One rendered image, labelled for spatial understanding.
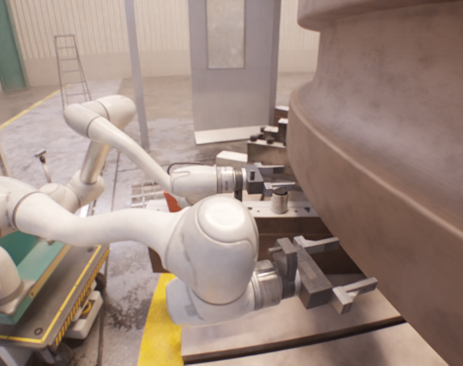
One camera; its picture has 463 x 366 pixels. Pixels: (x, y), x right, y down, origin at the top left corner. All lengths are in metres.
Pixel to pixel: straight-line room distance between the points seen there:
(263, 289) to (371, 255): 0.35
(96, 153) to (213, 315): 1.11
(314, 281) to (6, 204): 0.67
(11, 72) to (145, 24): 6.27
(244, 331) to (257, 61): 3.82
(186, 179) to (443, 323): 0.74
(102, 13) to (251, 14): 10.80
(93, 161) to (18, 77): 13.70
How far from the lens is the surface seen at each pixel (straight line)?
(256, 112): 4.57
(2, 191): 0.76
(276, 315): 1.37
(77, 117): 1.18
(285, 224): 1.32
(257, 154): 2.25
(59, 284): 1.69
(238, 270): 0.37
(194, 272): 0.38
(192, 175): 0.88
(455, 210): 0.66
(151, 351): 1.67
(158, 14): 14.55
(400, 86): 0.87
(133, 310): 1.85
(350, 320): 1.43
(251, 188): 0.88
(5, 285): 1.37
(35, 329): 1.54
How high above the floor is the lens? 1.41
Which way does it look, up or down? 28 degrees down
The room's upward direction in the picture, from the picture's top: straight up
